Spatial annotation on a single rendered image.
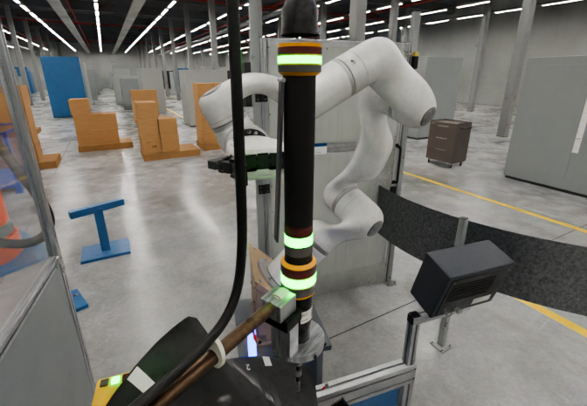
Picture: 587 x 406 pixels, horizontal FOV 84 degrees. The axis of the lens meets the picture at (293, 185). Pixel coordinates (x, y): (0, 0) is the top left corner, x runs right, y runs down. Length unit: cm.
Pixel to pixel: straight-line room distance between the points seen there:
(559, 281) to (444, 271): 131
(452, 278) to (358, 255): 185
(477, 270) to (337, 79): 72
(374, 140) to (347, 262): 200
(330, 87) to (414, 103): 23
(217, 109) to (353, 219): 58
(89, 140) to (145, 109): 227
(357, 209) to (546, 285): 151
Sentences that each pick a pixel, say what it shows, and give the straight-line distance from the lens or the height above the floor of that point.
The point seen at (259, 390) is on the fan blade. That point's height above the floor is 118.
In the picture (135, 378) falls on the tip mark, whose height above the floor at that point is 144.
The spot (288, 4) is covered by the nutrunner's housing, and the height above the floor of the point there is 184.
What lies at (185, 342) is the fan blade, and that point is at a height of 143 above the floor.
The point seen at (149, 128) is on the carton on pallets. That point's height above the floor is 68.
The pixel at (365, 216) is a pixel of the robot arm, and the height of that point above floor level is 137.
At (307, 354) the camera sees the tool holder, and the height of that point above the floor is 146.
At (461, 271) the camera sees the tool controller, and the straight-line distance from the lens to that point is 112.
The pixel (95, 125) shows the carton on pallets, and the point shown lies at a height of 61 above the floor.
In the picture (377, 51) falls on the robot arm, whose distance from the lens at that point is 78.
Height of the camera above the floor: 178
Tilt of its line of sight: 19 degrees down
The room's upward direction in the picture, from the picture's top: straight up
